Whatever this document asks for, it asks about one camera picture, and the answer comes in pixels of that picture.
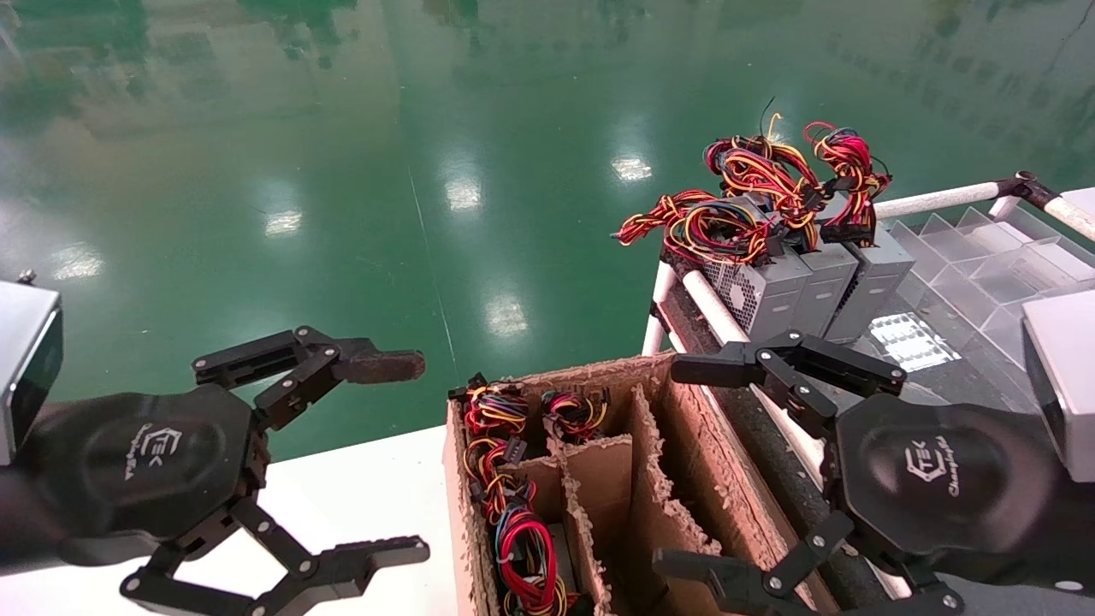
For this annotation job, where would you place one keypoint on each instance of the clear plastic divider tray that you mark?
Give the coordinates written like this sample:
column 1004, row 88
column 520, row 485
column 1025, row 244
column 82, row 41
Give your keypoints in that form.
column 984, row 257

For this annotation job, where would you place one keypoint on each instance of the grey power supply unit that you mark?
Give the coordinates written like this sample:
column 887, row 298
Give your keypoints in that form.
column 825, row 287
column 770, row 295
column 873, row 282

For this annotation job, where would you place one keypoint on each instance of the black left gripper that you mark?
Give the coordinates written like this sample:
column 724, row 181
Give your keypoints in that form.
column 154, row 462

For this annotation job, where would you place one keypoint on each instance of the short white rack pipe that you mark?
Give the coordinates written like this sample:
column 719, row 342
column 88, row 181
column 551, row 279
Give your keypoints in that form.
column 663, row 291

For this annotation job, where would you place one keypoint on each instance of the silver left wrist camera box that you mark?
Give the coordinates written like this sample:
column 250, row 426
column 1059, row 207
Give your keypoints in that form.
column 21, row 359

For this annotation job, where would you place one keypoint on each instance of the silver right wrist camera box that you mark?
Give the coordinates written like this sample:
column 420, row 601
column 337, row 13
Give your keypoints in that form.
column 1065, row 376

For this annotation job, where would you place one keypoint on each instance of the short cardboard cross divider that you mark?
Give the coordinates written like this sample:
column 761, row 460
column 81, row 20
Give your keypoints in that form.
column 599, row 479

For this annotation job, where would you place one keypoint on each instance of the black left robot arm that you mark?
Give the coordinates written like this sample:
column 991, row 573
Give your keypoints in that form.
column 17, row 522

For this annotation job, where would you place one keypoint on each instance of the tall cardboard divider panel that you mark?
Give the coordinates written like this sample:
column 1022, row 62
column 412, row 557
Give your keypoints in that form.
column 659, row 513

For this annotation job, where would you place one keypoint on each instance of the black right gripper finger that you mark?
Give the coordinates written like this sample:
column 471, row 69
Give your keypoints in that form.
column 710, row 368

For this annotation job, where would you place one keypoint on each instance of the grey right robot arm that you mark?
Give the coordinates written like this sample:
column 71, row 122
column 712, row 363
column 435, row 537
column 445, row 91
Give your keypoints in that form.
column 1026, row 599

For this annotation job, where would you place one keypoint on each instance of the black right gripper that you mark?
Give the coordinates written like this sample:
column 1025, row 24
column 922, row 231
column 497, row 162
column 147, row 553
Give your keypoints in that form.
column 941, row 479

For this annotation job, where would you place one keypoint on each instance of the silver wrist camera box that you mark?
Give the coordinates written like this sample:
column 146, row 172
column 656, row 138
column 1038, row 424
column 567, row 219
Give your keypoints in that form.
column 21, row 359
column 1065, row 376

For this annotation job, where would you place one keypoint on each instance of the torn brown cardboard box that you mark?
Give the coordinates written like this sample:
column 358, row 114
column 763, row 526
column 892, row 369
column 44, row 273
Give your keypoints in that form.
column 727, row 479

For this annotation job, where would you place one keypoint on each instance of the black pipe connector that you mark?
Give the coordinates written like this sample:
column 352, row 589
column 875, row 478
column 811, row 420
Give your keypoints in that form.
column 1026, row 186

